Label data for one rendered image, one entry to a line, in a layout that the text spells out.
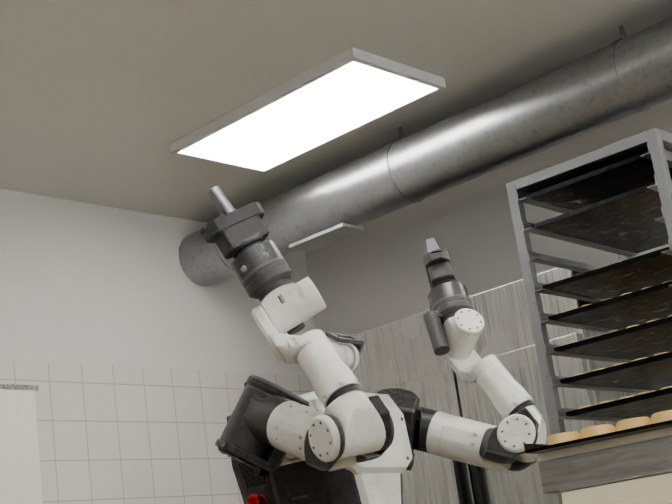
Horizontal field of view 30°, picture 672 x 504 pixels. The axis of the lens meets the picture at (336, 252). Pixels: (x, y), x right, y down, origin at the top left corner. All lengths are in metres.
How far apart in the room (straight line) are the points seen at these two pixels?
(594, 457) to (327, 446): 0.43
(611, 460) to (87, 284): 5.12
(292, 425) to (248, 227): 0.36
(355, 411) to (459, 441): 0.56
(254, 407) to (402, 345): 4.01
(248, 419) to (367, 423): 0.29
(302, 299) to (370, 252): 5.45
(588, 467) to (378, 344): 4.48
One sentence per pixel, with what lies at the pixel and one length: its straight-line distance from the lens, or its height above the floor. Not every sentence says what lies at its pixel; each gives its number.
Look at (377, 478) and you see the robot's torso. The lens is 2.41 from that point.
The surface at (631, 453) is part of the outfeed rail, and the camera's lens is 1.90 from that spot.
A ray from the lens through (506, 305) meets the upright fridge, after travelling 5.89.
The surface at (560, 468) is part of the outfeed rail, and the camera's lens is 1.95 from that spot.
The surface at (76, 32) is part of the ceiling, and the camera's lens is 5.08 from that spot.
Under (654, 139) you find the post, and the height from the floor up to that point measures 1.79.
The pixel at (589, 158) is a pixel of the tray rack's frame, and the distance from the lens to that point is 3.53.
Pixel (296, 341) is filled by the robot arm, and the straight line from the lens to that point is 2.14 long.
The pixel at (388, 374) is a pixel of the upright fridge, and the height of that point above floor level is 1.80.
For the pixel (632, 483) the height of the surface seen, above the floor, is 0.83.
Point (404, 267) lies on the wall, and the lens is 7.44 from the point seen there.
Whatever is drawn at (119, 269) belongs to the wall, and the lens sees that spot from 6.96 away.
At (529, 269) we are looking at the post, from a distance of 3.57.
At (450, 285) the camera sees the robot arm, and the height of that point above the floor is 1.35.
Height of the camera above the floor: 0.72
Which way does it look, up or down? 16 degrees up
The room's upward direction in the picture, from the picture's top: 8 degrees counter-clockwise
